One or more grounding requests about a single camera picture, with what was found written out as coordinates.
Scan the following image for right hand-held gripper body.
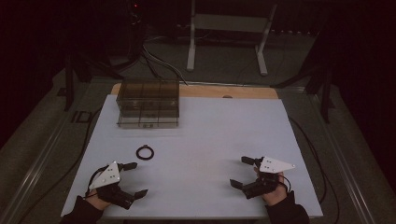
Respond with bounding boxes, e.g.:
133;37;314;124
242;156;296;200

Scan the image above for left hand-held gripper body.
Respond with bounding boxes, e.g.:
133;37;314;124
88;161;136;210

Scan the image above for black ring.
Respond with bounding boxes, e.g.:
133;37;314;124
135;144;155;161

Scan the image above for transparent plastic drawer box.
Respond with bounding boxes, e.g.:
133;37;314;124
116;78;181;130

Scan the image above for person's left hand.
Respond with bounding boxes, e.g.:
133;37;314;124
85;194;110;212

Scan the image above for person's right hand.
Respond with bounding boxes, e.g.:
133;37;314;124
253;167;288;207

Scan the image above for white table cover sheet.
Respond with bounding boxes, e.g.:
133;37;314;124
60;94;324;219

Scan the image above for black tripod stand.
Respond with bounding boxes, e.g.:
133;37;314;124
63;50;126;112
270;59;336;124

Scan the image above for white metal stand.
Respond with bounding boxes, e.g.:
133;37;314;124
186;0;278;77

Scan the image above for dark device with red light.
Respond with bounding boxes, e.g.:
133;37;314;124
125;0;146;27

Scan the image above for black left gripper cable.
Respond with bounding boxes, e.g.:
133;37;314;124
84;165;110;200

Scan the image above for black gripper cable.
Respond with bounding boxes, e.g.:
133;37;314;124
84;165;110;200
277;175;292;193

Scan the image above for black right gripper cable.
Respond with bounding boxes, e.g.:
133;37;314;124
277;175;292;193

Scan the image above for black floor cable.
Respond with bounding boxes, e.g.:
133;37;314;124
17;106;103;224
289;115;341;224

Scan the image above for bundle of floor cables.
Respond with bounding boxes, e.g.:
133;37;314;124
140;34;190;87

